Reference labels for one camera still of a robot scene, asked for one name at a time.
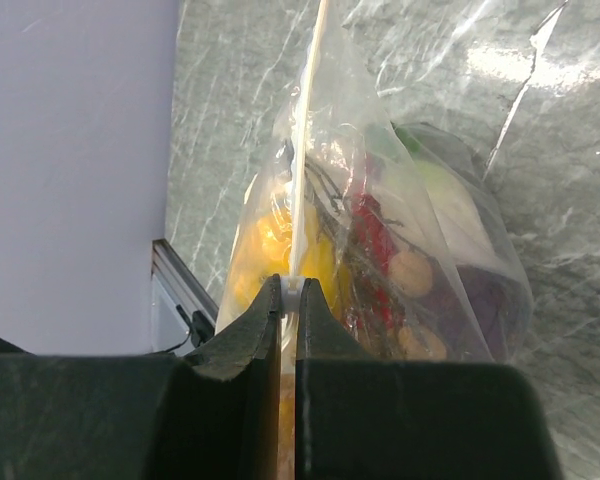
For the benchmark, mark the aluminium frame rail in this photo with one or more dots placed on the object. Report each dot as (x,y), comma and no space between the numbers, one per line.
(183,314)

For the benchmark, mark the clear dotted zip bag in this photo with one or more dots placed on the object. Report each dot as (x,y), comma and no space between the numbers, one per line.
(334,117)

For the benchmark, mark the white radish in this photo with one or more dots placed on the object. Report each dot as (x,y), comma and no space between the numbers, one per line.
(444,164)

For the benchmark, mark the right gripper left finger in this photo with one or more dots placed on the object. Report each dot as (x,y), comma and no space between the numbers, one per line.
(212,414)

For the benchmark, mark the yellow apple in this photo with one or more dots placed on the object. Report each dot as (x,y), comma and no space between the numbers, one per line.
(263,249)

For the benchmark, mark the red chili pepper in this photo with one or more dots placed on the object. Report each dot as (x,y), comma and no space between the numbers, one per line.
(371,237)

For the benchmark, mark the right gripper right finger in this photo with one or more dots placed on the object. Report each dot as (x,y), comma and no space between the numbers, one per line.
(358,417)

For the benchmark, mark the dark red onion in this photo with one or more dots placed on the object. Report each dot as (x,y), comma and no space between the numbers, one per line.
(502,308)

